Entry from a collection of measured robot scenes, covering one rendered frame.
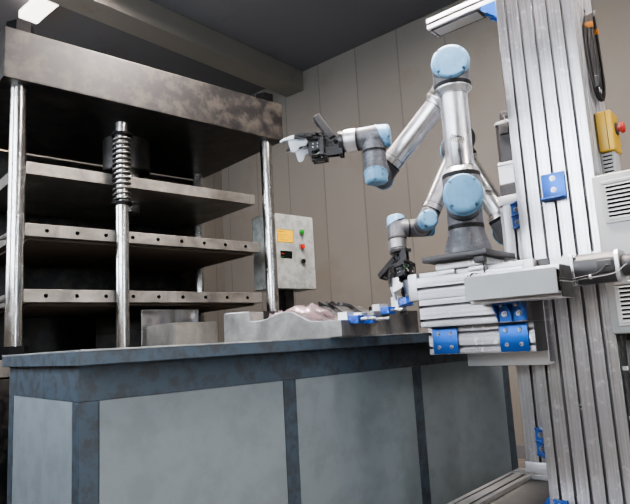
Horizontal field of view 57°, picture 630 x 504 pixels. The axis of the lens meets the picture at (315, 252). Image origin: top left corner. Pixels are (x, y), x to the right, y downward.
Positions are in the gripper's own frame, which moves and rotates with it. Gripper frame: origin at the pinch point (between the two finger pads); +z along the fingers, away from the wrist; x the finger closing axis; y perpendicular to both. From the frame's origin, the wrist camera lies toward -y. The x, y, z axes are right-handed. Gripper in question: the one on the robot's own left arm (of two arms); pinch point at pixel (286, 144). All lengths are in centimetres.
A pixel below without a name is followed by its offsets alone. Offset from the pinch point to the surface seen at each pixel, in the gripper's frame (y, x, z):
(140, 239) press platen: 14, 38, 78
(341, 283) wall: -16, 276, 44
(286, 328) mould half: 59, 21, 8
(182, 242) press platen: 12, 55, 67
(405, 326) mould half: 55, 59, -29
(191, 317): 45, 61, 65
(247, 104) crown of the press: -59, 65, 41
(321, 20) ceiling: -197, 188, 33
